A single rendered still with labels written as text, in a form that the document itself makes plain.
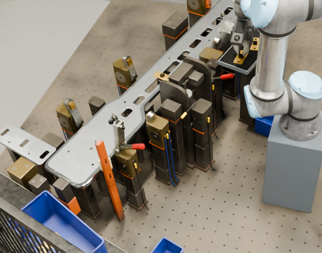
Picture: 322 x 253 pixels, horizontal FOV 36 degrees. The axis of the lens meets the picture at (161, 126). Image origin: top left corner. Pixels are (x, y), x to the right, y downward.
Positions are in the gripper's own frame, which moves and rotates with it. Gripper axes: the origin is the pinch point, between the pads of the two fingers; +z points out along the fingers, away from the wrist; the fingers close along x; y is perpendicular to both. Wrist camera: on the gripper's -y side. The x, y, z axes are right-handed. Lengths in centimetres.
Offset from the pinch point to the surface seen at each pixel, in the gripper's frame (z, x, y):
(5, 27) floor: 117, 257, 103
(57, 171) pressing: 18, 49, -70
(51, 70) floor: 117, 181, 68
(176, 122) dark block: 12.1, 14.4, -34.1
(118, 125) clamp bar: -4, 26, -56
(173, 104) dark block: 5.8, 16.4, -31.1
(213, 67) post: 7.9, 11.2, -2.7
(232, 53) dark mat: 1.8, 3.9, 1.1
